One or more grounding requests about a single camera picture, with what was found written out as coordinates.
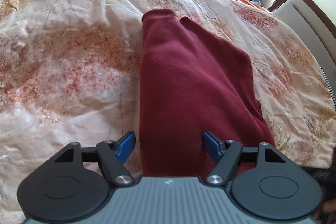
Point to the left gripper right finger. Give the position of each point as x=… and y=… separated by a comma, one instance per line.
x=213, y=146

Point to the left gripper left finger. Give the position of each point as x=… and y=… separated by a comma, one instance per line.
x=124, y=146

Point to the maroon red small garment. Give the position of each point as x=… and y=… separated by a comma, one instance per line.
x=192, y=81

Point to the floral cream orange bedspread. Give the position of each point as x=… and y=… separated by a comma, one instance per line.
x=70, y=71

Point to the wooden framed headboard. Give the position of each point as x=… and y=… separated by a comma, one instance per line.
x=312, y=26

